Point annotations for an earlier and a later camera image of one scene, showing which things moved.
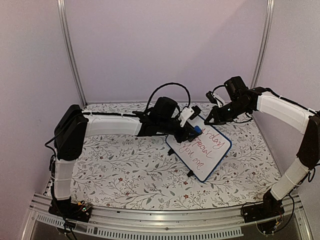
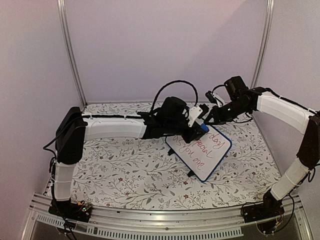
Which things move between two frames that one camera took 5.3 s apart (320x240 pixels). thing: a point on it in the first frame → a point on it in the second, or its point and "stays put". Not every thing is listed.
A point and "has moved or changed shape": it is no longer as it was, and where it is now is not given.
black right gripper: (216, 116) stays put
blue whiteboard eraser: (198, 129) has moved or changed shape
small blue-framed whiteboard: (200, 156) stays put
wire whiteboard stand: (171, 151) stays put
